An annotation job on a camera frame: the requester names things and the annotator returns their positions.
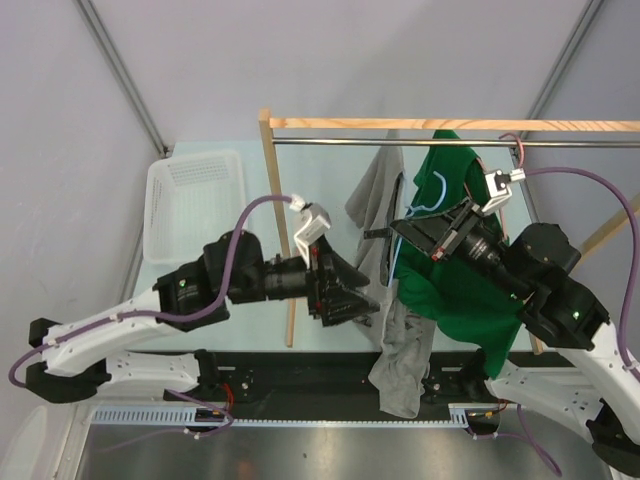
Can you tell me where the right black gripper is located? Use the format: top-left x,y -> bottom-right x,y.
389,196 -> 530,300

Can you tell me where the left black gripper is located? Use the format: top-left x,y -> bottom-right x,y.
227,234 -> 380,326

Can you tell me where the blue wire hanger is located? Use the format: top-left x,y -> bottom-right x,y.
387,171 -> 447,287

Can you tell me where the green t shirt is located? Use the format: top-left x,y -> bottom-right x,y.
395,146 -> 521,378

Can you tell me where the grey t shirt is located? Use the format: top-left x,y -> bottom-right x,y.
345,146 -> 436,419

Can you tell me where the pink wire hanger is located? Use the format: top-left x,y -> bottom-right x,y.
478,132 -> 525,241

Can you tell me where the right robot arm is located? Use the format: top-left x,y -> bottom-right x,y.
390,198 -> 639,477

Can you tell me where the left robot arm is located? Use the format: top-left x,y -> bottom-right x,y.
24,231 -> 380,404

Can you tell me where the white plastic basket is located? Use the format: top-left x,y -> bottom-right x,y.
143,149 -> 247,264

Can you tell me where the wooden clothes rack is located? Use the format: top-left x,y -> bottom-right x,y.
258,108 -> 639,348

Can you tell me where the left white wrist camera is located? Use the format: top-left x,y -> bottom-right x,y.
289,194 -> 332,267

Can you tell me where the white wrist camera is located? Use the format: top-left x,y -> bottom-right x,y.
481,168 -> 526,216
289,194 -> 332,267

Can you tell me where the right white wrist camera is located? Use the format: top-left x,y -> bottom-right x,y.
481,168 -> 526,216

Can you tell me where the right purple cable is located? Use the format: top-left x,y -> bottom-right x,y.
524,167 -> 640,371

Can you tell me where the purple cable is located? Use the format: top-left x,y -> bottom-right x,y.
524,167 -> 640,371
9,194 -> 294,389

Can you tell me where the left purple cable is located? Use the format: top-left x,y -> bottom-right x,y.
9,194 -> 294,389

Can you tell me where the white cable duct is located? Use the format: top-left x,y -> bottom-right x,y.
89,402 -> 474,429

